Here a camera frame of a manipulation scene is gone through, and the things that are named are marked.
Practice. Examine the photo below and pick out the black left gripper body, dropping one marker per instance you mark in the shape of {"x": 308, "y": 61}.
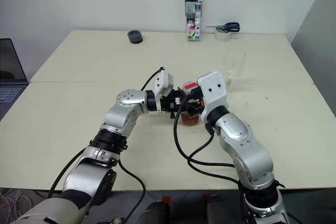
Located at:
{"x": 168, "y": 103}

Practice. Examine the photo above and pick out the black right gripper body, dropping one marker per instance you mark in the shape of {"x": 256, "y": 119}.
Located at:
{"x": 198, "y": 98}

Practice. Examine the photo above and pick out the red bottle cap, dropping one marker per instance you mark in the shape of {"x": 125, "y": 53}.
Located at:
{"x": 189, "y": 86}

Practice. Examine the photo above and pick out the clear plastic tea bottle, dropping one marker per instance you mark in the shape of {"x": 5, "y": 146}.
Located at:
{"x": 190, "y": 121}

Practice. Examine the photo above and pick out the clear wine glass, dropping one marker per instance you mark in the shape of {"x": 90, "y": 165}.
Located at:
{"x": 233, "y": 61}

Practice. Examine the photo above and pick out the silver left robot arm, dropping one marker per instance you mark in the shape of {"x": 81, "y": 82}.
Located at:
{"x": 126, "y": 108}

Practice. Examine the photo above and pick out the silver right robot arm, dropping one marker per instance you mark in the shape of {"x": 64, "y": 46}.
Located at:
{"x": 241, "y": 140}

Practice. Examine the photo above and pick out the white tape roll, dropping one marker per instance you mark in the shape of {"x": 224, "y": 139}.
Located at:
{"x": 222, "y": 36}

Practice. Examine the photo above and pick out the black round rubber puck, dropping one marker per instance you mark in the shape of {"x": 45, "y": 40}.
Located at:
{"x": 135, "y": 37}

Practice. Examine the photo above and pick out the marker pen pack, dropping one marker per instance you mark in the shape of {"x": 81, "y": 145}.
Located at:
{"x": 193, "y": 16}

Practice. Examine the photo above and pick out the small red knob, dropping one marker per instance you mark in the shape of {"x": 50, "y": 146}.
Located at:
{"x": 166, "y": 199}
{"x": 206, "y": 197}

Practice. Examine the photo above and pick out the dark rounded shape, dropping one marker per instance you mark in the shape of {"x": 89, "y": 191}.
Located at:
{"x": 155, "y": 213}
{"x": 223, "y": 211}

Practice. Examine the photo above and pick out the dark grey laptop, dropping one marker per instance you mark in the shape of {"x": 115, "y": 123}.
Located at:
{"x": 10, "y": 61}

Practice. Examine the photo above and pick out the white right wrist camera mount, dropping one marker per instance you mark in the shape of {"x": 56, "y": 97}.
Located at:
{"x": 215, "y": 95}

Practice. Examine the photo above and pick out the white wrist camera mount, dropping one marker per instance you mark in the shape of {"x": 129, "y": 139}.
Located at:
{"x": 215, "y": 95}
{"x": 162, "y": 82}

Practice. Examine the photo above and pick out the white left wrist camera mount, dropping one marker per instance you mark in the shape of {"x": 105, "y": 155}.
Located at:
{"x": 162, "y": 82}

